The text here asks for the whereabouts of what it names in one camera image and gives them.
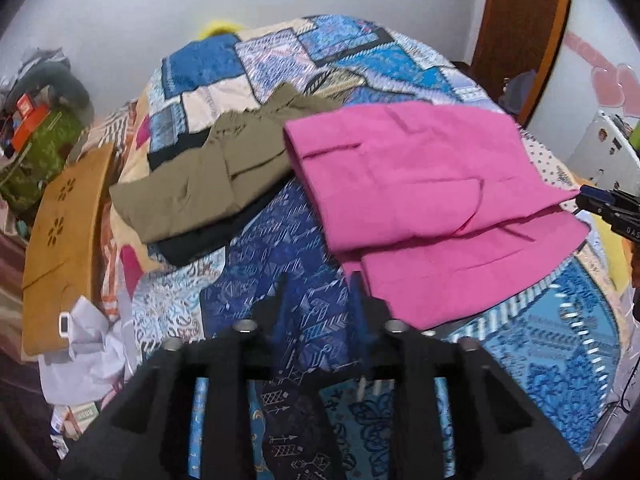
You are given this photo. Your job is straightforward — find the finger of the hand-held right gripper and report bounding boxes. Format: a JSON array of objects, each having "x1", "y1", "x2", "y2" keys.
[{"x1": 575, "y1": 185, "x2": 640, "y2": 242}]

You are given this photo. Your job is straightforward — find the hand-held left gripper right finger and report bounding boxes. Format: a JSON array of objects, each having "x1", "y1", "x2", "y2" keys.
[{"x1": 349, "y1": 271, "x2": 585, "y2": 480}]

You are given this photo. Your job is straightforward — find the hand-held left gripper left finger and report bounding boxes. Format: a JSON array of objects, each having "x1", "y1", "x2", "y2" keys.
[{"x1": 59, "y1": 274, "x2": 290, "y2": 480}]

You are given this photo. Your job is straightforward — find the pink pants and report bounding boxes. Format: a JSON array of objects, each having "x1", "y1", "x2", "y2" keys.
[{"x1": 283, "y1": 100, "x2": 591, "y2": 332}]

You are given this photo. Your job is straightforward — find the olive green pants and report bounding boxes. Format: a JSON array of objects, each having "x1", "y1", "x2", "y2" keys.
[{"x1": 109, "y1": 83, "x2": 346, "y2": 245}]

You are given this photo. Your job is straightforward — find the blue patchwork bed cover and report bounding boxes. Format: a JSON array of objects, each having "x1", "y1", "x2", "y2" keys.
[{"x1": 100, "y1": 14, "x2": 632, "y2": 480}]

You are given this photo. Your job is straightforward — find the white cabinet with stickers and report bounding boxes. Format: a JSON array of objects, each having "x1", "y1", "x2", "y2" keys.
[{"x1": 564, "y1": 110, "x2": 640, "y2": 192}]

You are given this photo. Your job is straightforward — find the black folded garment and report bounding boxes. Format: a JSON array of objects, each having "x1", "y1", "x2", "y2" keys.
[{"x1": 147, "y1": 128, "x2": 286, "y2": 267}]

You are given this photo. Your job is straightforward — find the wooden door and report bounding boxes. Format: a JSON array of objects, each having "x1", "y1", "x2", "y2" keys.
[{"x1": 470, "y1": 0, "x2": 576, "y2": 128}]

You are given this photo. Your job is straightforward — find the white plastic bag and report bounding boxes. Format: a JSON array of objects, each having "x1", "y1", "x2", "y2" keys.
[{"x1": 39, "y1": 296, "x2": 142, "y2": 406}]

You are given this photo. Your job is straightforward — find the wooden board with flower cutouts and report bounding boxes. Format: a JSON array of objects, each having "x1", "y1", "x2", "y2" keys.
[{"x1": 21, "y1": 142, "x2": 116, "y2": 357}]

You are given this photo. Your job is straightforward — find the green patterned bag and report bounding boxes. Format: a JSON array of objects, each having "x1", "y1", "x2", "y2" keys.
[{"x1": 0, "y1": 108, "x2": 86, "y2": 221}]

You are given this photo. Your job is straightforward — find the yellow pillow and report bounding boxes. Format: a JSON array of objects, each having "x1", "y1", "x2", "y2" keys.
[{"x1": 198, "y1": 20, "x2": 250, "y2": 40}]

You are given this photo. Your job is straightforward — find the orange box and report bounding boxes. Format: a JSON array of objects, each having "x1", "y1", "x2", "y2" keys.
[{"x1": 11, "y1": 94, "x2": 52, "y2": 152}]

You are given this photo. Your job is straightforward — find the grey clothes pile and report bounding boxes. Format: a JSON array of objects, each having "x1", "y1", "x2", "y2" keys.
[{"x1": 0, "y1": 48, "x2": 96, "y2": 126}]

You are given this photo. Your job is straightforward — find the pink heart wall decoration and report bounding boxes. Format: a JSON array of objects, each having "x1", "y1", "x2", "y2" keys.
[{"x1": 566, "y1": 31, "x2": 640, "y2": 117}]

